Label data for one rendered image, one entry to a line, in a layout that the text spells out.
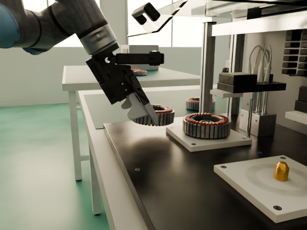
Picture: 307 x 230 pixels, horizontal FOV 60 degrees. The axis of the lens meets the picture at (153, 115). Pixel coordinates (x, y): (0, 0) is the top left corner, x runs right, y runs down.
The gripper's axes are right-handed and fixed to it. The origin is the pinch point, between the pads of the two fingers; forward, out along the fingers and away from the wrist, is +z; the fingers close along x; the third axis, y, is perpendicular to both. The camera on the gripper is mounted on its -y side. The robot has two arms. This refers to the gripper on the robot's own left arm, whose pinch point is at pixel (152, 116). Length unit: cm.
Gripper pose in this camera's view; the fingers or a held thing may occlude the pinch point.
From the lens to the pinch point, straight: 67.3
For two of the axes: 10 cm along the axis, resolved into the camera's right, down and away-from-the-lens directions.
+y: -8.5, 5.1, -1.0
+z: 4.6, 8.3, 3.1
